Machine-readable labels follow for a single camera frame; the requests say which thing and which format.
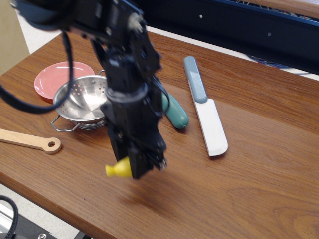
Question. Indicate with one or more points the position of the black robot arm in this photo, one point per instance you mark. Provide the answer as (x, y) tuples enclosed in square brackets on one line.
[(118, 34)]

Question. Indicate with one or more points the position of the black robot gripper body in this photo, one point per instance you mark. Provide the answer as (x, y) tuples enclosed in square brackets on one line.
[(132, 120)]

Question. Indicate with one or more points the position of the black base plate with screw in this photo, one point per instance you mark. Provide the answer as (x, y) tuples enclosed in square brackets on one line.
[(50, 229)]

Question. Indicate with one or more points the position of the pink plastic plate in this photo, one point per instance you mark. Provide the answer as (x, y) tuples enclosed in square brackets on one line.
[(49, 80)]

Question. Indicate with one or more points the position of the wooden spoon handle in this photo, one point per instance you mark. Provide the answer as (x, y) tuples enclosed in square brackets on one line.
[(50, 145)]

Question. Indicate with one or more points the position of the teal toy sausage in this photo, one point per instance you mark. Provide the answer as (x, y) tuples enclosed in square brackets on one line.
[(174, 111)]

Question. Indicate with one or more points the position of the white knife with grey handle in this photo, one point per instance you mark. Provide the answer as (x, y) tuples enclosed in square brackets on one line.
[(211, 126)]

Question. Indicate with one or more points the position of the black metal frame rail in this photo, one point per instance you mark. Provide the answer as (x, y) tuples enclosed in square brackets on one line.
[(249, 29)]

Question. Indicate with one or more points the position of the yellow toy banana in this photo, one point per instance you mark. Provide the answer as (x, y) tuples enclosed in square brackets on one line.
[(121, 169)]

